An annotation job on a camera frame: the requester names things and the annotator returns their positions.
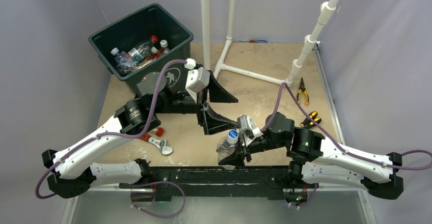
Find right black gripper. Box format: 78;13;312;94
216;130;287;166

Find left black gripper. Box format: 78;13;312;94
154;72;240;133

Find crushed clear bottle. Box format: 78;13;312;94
216;129;238;163

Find yellow red tea bottle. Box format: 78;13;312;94
139;46;160;68

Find red label water bottle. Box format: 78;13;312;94
128;35;159;63

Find clear bottle white cap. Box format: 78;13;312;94
110;47;136;76

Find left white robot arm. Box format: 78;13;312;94
42;68;237;199

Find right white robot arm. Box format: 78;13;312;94
218;113;403;200

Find dark green trash bin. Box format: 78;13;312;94
89;3;194;93

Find red cap tea bottle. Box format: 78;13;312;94
154;127;165;137

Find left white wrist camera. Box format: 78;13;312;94
184;58;210;102

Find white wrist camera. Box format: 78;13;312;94
184;58;210;102
237;115;263;147

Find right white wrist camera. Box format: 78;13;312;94
237;115;263;147

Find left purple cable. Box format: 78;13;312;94
35;59;188;200

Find red handle adjustable wrench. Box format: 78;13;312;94
140;134;174;156

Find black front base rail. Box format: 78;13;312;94
148;165;298;202

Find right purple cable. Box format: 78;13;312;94
260;82;432;171

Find yellow handle pliers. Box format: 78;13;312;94
296;77;309;105

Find purple cable loop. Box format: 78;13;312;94
129;181;187;219

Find white PVC pipe frame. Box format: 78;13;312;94
200;0;353;88

